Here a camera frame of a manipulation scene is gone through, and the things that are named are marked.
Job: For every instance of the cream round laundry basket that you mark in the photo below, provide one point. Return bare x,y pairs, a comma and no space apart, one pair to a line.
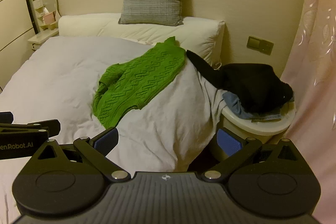
262,132

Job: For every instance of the double brass wall socket plate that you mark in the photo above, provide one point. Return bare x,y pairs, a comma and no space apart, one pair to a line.
260,45

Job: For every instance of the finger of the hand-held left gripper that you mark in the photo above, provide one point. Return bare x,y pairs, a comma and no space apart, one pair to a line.
50,126
6,117

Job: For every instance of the white nightstand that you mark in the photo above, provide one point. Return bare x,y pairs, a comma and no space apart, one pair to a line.
42,36

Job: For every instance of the green knitted sweater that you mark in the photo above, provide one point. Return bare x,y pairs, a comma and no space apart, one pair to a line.
141,74

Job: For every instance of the white duvet bed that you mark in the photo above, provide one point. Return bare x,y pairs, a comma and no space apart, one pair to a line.
52,77

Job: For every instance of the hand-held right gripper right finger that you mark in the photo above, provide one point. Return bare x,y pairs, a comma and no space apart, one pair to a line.
228,142

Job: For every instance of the light blue crumpled garment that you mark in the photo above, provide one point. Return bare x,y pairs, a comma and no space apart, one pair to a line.
235,106

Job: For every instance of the black garment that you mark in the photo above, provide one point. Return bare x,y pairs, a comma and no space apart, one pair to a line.
249,85

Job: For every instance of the pink embroidered curtain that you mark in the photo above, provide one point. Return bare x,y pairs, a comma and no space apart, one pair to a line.
315,56

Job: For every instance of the cream wardrobe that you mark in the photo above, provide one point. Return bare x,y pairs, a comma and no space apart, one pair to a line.
10,3

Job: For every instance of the white bed pillow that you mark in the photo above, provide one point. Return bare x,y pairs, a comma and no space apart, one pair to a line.
199,35

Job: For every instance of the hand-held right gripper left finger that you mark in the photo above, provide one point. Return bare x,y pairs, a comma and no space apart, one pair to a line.
107,138

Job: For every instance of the pink tissue box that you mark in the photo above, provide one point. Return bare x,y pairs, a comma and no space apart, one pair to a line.
48,18

